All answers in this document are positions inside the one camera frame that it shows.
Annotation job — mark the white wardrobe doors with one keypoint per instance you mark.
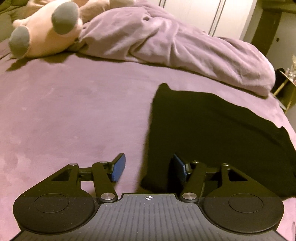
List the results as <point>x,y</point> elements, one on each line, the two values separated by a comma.
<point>203,16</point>

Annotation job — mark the black long-sleeve sweater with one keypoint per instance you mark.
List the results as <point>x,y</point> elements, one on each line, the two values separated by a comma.
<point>208,129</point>

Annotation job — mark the pink plush toy grey feet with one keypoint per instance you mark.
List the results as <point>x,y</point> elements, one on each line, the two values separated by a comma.
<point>41,30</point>

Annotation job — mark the dark wooden door frame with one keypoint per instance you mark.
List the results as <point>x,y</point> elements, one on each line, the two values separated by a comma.
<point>264,27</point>

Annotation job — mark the wooden side table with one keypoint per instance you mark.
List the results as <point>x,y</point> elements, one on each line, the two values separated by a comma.
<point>284,86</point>

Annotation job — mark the cream plush toy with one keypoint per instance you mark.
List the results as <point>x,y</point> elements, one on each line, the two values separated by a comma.
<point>98,6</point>

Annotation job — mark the small table ornaments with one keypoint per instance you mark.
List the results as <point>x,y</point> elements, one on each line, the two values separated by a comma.
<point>291,71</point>

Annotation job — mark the purple bed sheet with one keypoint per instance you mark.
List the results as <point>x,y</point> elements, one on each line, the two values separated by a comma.
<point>69,111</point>

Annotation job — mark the purple duvet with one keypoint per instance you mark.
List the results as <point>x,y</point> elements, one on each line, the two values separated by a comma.
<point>173,46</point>

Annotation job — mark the black cloth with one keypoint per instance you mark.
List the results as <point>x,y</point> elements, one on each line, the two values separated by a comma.
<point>280,76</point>

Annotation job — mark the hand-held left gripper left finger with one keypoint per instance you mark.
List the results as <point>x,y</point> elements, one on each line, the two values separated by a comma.
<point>119,167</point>

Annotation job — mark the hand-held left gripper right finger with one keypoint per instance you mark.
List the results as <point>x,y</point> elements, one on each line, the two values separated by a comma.
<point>178,169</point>

